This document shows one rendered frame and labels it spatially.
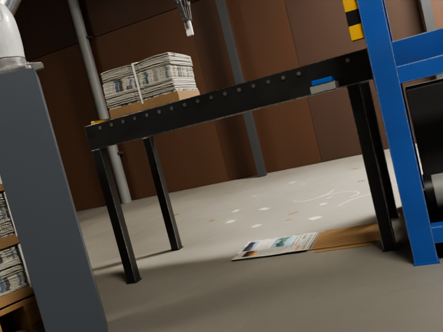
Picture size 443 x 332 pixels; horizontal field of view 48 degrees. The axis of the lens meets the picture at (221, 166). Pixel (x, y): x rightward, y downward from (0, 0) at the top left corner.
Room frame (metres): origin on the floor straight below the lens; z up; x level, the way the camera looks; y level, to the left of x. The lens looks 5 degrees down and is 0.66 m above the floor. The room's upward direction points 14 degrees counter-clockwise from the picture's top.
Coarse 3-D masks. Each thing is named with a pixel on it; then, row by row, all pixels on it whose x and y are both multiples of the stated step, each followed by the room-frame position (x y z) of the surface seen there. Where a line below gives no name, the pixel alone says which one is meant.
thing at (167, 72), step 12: (144, 60) 2.35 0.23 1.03; (156, 60) 2.33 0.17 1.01; (168, 60) 2.31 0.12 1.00; (180, 60) 2.42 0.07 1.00; (144, 72) 2.35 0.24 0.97; (156, 72) 2.34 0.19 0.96; (168, 72) 2.31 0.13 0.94; (180, 72) 2.41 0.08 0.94; (192, 72) 2.56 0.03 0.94; (144, 84) 2.36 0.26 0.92; (156, 84) 2.33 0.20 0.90; (168, 84) 2.31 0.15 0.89; (180, 84) 2.37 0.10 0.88; (192, 84) 2.53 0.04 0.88; (156, 96) 2.34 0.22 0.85
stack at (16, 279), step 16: (0, 192) 2.16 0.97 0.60; (0, 208) 2.05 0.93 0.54; (0, 224) 2.03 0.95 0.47; (0, 256) 2.01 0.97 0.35; (16, 256) 2.06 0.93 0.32; (0, 272) 2.00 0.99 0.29; (16, 272) 2.04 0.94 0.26; (0, 288) 1.99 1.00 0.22; (16, 288) 2.03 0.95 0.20; (16, 304) 2.01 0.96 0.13; (32, 304) 2.06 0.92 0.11; (0, 320) 2.24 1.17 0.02; (16, 320) 2.11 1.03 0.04; (32, 320) 2.05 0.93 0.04
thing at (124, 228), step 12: (96, 156) 2.39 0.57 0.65; (96, 168) 2.39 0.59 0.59; (108, 168) 2.40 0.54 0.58; (108, 180) 2.38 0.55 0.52; (108, 192) 2.38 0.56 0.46; (108, 204) 2.39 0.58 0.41; (120, 204) 2.42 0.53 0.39; (120, 216) 2.39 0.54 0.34; (120, 228) 2.38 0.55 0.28; (120, 240) 2.39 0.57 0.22; (120, 252) 2.39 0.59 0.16; (132, 252) 2.41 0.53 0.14; (132, 264) 2.38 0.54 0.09; (132, 276) 2.38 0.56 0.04
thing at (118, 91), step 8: (104, 72) 2.42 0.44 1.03; (112, 72) 2.41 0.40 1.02; (120, 72) 2.40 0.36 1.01; (128, 72) 2.38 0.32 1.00; (104, 80) 2.43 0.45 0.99; (112, 80) 2.41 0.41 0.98; (120, 80) 2.40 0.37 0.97; (128, 80) 2.38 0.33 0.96; (104, 88) 2.43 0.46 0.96; (112, 88) 2.42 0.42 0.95; (120, 88) 2.40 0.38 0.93; (128, 88) 2.39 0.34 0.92; (112, 96) 2.41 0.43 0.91; (120, 96) 2.40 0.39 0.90; (128, 96) 2.39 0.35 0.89; (112, 104) 2.42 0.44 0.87; (120, 104) 2.40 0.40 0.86; (128, 104) 2.39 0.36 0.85
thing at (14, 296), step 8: (0, 184) 2.07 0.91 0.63; (0, 240) 2.02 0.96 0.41; (8, 240) 2.04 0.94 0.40; (16, 240) 2.07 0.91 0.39; (0, 248) 2.01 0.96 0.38; (24, 288) 2.05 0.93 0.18; (32, 288) 2.07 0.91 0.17; (8, 296) 2.00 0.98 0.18; (16, 296) 2.02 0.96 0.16; (24, 296) 2.04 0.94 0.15; (0, 304) 1.97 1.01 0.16; (8, 304) 1.99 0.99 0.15
